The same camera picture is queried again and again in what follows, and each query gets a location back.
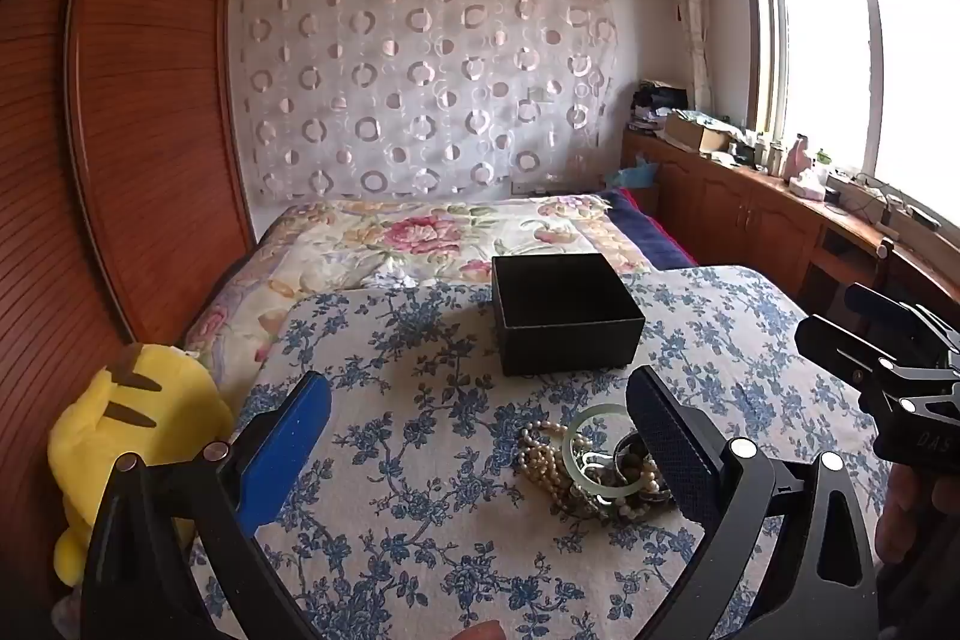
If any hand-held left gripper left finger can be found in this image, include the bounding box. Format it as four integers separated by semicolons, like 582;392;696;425
81;372;333;640

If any pile of dark clothes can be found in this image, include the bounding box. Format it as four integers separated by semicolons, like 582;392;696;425
630;79;695;136

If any circle patterned wall cloth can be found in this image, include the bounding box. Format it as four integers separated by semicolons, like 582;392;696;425
229;0;623;204

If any cardboard box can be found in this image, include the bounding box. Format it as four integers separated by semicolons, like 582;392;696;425
664;111;740;155

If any yellow plush toy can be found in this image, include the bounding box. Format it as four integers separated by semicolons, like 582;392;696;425
46;342;237;587

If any wooden side cabinet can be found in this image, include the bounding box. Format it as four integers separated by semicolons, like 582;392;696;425
621;128;960;345

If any teal plastic bag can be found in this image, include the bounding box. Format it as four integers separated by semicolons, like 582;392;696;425
619;155;661;190

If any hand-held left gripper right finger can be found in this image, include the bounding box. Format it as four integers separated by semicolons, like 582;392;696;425
625;365;884;640

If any person's right hand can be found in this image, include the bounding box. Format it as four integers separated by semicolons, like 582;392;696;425
879;462;960;566

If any navy blue blanket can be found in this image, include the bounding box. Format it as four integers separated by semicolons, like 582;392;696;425
600;188;700;271

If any blue floral bed sheet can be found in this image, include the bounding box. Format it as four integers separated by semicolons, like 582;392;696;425
187;265;893;640

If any dark bead bracelet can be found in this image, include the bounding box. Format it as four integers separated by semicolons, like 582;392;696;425
611;431;680;519

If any pearl necklace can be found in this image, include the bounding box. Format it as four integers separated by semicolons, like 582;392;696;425
517;419;661;521

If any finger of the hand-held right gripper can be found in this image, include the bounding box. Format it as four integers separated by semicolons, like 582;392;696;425
844;282;960;356
795;312;935;420

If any wooden framed window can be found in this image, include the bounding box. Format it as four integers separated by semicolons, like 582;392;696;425
737;0;960;229

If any pale green jade bangle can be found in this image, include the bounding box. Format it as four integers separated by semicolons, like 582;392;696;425
562;405;653;507

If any pink bottle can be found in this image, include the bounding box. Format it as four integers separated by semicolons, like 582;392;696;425
784;134;815;181

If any pink floral quilt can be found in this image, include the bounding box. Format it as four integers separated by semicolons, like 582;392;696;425
184;194;655;386

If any black square box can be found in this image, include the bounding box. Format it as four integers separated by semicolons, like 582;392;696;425
491;252;647;378

